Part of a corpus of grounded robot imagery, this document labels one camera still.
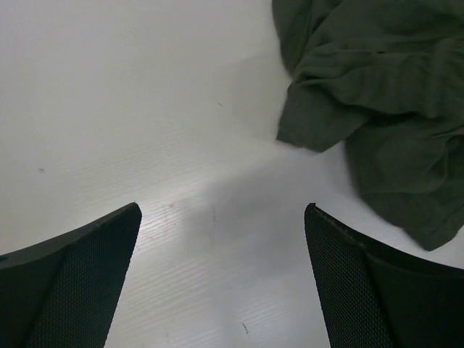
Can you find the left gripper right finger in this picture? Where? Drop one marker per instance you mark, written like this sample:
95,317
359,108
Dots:
373,295

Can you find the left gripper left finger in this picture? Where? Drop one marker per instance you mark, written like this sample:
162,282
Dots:
63,292

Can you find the dark green shorts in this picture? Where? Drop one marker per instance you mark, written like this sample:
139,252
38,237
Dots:
385,78

